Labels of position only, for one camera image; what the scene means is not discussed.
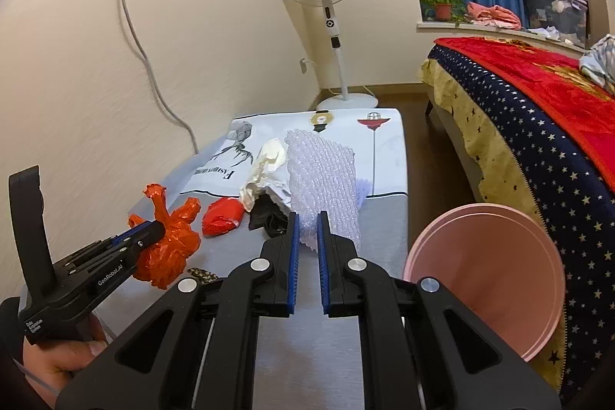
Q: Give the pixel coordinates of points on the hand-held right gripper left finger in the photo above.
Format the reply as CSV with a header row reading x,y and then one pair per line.
x,y
294,266

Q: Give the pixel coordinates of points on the person's left hand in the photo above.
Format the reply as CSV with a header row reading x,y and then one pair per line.
x,y
62,362

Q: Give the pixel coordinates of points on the white cloth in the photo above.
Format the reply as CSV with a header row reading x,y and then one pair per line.
x,y
552,33

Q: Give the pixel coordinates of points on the dark patterned wrapper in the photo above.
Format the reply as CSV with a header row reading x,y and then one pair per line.
x,y
202,274

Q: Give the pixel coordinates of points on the potted green plant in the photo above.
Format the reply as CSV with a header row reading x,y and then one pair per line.
x,y
439,1

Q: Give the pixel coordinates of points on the clear bubble wrap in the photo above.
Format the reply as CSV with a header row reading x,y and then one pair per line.
x,y
322,179

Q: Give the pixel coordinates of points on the orange plastic bag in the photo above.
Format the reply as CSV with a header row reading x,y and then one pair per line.
x,y
173,242

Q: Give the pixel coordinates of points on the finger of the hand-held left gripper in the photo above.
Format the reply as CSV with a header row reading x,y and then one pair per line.
x,y
136,224
149,234

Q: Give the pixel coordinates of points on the red plastic packet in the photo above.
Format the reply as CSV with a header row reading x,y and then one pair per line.
x,y
222,215

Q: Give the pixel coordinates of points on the white window sill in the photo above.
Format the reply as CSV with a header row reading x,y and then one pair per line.
x,y
480,28

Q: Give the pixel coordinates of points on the pink plastic bin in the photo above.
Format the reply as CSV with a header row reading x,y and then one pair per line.
x,y
490,275

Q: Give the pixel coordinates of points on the striped blanket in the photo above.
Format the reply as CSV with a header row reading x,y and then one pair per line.
x,y
600,64

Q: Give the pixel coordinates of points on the white printed table cover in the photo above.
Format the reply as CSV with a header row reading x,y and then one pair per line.
x,y
346,160

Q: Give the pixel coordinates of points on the red blanket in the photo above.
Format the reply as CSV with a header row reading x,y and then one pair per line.
x,y
528,74

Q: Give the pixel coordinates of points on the clear plastic storage box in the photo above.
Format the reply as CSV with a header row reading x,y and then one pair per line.
x,y
552,13

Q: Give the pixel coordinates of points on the white fan plug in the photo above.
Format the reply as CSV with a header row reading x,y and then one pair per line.
x,y
304,66

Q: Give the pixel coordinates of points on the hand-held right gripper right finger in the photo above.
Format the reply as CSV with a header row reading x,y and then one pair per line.
x,y
325,266

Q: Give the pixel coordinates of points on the yellow star sheet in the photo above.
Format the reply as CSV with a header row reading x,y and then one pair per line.
x,y
461,102

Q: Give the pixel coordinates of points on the black cloth item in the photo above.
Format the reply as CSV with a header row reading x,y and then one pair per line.
x,y
266,218

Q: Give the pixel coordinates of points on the pink folded clothes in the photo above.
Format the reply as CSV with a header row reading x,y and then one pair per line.
x,y
495,15

